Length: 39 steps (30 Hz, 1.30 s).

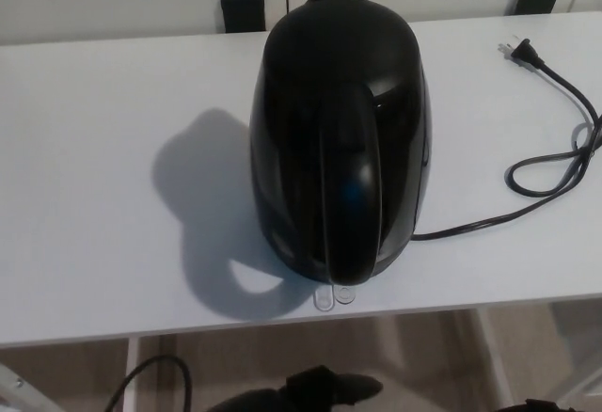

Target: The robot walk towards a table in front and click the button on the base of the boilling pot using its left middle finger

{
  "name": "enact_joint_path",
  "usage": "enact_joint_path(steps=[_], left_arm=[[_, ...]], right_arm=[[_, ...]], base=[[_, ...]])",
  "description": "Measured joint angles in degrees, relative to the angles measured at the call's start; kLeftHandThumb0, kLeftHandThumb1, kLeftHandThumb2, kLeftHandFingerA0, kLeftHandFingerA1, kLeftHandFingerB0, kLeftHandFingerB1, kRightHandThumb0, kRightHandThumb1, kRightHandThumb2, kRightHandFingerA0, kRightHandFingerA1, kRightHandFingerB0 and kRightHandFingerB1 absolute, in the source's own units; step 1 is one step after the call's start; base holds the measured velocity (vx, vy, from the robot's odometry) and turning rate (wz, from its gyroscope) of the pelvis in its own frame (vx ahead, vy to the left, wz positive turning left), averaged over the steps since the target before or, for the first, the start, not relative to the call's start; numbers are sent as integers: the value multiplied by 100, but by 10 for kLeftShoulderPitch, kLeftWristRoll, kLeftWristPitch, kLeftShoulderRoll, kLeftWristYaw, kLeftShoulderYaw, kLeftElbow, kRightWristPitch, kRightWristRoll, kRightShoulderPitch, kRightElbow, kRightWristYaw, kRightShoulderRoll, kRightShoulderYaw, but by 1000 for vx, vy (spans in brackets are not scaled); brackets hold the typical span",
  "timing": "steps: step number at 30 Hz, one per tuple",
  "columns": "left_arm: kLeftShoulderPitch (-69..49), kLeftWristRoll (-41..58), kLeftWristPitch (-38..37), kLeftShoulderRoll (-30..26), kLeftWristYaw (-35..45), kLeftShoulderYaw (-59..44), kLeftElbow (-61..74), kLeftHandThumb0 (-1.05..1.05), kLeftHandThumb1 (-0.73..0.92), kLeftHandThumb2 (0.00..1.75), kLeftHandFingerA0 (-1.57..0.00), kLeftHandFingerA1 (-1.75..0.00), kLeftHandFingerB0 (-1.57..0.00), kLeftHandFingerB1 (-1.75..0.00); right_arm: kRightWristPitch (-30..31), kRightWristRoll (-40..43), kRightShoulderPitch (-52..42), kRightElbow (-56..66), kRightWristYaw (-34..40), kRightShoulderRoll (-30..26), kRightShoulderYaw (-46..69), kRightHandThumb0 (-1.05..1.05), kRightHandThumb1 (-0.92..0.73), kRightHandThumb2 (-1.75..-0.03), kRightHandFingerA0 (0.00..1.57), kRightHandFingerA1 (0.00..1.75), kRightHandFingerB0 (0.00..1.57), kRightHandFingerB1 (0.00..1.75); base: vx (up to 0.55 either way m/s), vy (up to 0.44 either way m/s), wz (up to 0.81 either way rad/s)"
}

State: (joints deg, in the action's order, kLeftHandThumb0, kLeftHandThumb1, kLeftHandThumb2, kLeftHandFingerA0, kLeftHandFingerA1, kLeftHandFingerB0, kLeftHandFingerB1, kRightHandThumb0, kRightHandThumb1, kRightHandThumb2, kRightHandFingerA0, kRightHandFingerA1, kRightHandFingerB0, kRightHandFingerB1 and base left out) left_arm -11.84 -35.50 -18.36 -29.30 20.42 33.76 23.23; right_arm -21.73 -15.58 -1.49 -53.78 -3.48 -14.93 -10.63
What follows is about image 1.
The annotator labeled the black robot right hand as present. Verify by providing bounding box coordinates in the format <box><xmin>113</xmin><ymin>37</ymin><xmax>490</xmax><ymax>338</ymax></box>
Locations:
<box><xmin>505</xmin><ymin>397</ymin><xmax>602</xmax><ymax>412</ymax></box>

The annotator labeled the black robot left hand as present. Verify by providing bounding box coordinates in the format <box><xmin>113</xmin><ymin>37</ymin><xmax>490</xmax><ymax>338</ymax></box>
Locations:
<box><xmin>214</xmin><ymin>364</ymin><xmax>385</xmax><ymax>412</ymax></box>

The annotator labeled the black electric kettle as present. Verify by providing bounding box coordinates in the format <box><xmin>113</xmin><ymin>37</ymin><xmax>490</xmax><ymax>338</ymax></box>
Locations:
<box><xmin>246</xmin><ymin>0</ymin><xmax>432</xmax><ymax>306</ymax></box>

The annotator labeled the black robot wrist cable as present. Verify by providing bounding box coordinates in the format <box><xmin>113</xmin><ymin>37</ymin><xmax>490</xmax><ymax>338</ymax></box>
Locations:
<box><xmin>106</xmin><ymin>355</ymin><xmax>195</xmax><ymax>412</ymax></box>

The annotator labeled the black kettle power cord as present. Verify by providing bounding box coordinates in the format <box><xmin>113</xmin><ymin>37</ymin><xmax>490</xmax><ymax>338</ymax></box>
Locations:
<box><xmin>412</xmin><ymin>37</ymin><xmax>602</xmax><ymax>244</ymax></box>

